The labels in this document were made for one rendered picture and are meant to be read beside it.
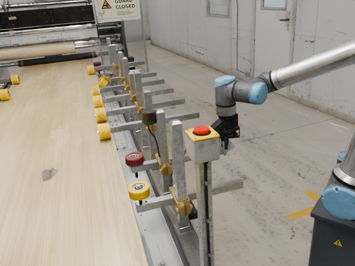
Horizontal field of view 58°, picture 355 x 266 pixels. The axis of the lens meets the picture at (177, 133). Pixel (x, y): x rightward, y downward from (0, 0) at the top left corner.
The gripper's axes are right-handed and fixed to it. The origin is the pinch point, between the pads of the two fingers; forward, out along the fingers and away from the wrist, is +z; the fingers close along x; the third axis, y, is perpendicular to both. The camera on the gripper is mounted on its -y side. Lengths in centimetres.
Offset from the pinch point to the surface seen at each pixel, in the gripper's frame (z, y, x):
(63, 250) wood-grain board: -9, -70, -48
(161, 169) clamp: -4.0, -31.7, -8.0
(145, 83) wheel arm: -12, -17, 98
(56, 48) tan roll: -25, -83, 251
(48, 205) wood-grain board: -9, -76, -24
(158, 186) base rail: 11.8, -32.3, 3.1
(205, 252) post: -2, -31, -57
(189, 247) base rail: 12, -31, -40
